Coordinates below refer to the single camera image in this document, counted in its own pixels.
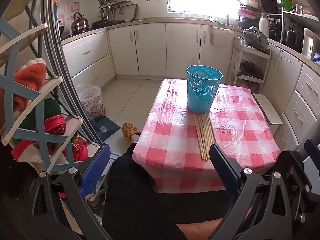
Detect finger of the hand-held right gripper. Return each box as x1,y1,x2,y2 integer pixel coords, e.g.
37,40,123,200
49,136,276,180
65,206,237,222
303,139,320,159

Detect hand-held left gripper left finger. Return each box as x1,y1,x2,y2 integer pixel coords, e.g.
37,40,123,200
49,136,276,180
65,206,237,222
31,144,112,240

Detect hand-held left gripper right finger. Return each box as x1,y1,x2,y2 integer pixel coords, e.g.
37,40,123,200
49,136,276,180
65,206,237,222
209,143,304,240

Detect bundle of wooden chopsticks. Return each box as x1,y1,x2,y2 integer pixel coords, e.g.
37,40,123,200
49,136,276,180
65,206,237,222
193,114,217,161

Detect blue perforated plastic bucket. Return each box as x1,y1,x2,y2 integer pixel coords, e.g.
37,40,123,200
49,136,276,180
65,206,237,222
186,65,223,114

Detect person's left hand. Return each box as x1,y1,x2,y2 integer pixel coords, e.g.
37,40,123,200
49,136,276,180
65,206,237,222
178,217,223,240

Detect dark blue dustpan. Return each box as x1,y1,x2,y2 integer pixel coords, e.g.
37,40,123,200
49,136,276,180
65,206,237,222
91,116,123,143

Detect yellow patterned slipper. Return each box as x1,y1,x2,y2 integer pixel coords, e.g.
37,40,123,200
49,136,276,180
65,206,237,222
121,122,141,143

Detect white panelled drawer cabinet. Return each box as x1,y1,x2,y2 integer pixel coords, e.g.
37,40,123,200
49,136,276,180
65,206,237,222
265,42,320,153

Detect red fabric slipper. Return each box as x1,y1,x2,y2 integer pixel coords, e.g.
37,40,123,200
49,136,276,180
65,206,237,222
44,115,68,134

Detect red white checked tablecloth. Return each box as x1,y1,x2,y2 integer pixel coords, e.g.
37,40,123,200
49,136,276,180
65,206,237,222
132,78,282,194

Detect white wooden stool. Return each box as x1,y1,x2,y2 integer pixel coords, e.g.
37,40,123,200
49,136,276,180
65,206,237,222
252,92,284,135

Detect patterned trash bin with bag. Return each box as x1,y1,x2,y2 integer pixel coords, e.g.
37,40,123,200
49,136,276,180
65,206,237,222
76,84,107,118

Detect red white plush cloth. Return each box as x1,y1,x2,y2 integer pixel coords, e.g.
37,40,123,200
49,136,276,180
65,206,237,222
11,140,89,163

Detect blue cream shelf rack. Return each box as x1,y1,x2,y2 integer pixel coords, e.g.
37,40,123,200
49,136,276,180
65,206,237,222
0,0,112,200

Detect green knitted cloth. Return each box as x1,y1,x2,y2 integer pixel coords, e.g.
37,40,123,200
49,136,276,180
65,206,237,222
15,97,62,140

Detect grey refrigerator door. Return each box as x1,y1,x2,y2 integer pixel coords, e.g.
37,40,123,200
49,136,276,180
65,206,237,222
41,0,100,145

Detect white kitchen trolley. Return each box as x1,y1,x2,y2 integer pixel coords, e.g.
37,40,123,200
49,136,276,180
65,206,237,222
229,36,272,93

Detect white electric kettle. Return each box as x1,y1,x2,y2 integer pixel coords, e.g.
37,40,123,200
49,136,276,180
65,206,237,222
302,27,315,59

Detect white plain drawer cabinet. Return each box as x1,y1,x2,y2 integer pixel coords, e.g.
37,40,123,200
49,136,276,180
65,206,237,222
61,31,117,88

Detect orange plush slipper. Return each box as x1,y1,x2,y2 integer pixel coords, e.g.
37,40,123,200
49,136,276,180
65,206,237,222
0,57,48,113

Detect black countertop oven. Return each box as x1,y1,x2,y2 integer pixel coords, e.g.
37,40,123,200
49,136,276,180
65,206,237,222
260,0,283,40

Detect white door base cabinet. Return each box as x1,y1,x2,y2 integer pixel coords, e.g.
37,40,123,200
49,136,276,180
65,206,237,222
107,21,238,77

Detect white thermos flask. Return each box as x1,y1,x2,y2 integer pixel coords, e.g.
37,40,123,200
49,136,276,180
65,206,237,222
259,14,270,38

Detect white hanging door bin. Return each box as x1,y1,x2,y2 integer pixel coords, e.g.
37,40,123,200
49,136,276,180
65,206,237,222
209,26,232,48

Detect metal counter shelf rack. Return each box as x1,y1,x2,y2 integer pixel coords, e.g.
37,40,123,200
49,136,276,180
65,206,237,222
281,7,320,55

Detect black gas stove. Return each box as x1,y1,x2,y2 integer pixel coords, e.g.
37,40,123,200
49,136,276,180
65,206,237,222
60,26,93,39

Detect black frying pan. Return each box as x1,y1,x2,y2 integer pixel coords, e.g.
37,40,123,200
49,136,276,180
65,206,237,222
91,19,109,29

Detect steel whistling kettle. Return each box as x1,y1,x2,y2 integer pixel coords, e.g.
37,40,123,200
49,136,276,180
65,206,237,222
71,12,90,30

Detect green plastic board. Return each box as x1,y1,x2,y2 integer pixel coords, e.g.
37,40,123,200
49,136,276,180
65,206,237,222
280,0,294,12

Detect stacked food containers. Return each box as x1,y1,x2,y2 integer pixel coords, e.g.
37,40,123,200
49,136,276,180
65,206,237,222
237,0,260,28

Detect metal sink faucet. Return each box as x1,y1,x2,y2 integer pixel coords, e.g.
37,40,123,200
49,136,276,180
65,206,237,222
208,11,230,25

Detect grey cutting board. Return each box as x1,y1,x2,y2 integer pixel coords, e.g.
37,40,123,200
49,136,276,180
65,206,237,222
114,4,139,22

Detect blue mop pole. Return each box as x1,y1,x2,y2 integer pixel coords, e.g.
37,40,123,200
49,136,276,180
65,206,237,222
53,0,61,40

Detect dark wok with handle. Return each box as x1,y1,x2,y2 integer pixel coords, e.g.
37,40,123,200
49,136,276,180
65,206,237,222
236,61,264,79

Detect pink wall stickers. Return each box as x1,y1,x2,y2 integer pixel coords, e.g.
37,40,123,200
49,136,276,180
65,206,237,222
61,1,80,13

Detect wall utensil rack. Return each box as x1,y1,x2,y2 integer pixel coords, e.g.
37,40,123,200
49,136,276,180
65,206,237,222
97,0,132,22

